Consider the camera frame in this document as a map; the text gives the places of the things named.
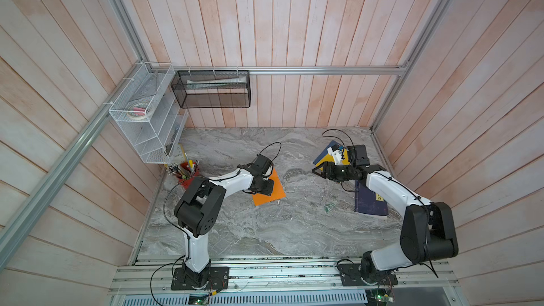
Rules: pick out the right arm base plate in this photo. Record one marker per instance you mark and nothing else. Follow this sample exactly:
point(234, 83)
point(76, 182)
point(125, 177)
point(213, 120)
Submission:
point(357, 274)

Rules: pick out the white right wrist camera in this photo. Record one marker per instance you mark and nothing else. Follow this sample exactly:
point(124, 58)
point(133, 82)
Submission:
point(337, 153)

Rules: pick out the yellow paper document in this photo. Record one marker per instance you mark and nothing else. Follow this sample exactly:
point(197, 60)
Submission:
point(327, 158)

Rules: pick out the red pen holder cup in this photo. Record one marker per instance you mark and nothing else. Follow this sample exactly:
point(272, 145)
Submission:
point(186, 172)

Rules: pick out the tape roll in shelf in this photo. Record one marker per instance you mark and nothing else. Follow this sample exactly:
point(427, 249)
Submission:
point(138, 111)

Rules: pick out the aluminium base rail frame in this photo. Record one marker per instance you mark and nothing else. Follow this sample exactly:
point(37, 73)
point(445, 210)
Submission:
point(280, 280)

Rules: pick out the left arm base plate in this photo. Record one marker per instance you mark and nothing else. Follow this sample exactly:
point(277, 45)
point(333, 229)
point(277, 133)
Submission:
point(211, 278)

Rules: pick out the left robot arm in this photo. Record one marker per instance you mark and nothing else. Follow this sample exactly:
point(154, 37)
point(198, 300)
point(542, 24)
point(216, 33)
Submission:
point(198, 209)

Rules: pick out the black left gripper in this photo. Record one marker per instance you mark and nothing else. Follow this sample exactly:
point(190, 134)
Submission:
point(270, 185)

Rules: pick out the black wire mesh basket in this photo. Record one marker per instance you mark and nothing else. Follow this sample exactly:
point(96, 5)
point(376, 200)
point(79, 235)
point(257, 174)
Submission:
point(239, 98)

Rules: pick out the paper in black basket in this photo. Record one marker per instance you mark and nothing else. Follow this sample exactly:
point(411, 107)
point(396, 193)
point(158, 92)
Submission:
point(215, 83)

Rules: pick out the dark navy book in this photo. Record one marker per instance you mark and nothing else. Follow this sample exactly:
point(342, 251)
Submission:
point(369, 203)

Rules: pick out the orange paper document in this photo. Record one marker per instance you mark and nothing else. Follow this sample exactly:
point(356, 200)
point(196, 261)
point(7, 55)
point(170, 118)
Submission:
point(277, 193)

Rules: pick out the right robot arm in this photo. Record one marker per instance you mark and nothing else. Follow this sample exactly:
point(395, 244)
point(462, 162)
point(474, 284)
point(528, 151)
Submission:
point(428, 230)

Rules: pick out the white wire mesh shelf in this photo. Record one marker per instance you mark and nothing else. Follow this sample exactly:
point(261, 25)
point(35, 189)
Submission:
point(147, 112)

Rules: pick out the blue paper document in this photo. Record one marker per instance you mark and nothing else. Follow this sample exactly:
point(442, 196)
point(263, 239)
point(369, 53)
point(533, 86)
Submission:
point(324, 153)

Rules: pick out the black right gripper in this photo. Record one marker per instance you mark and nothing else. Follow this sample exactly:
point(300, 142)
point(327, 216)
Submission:
point(326, 166)

